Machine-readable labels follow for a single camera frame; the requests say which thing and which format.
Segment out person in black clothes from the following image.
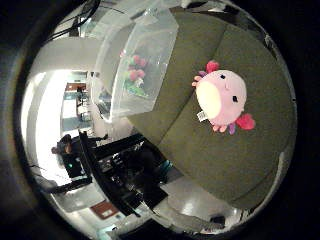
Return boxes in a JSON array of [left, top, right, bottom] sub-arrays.
[[50, 133, 84, 158]]

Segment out pink plush axolotl toy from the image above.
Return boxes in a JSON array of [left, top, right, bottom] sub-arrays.
[[191, 59, 257, 136]]

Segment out olive green table mat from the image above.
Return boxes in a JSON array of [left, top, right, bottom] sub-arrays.
[[127, 11, 298, 210]]

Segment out black cables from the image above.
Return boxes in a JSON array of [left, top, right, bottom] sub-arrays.
[[45, 0, 102, 42]]

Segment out black equipment rack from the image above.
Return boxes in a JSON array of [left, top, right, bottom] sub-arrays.
[[62, 129, 172, 218]]

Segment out green plush dinosaur toy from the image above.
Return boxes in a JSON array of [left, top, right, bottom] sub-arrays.
[[121, 49, 150, 98]]

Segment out clear plastic container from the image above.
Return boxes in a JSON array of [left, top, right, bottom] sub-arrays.
[[110, 7, 180, 118]]

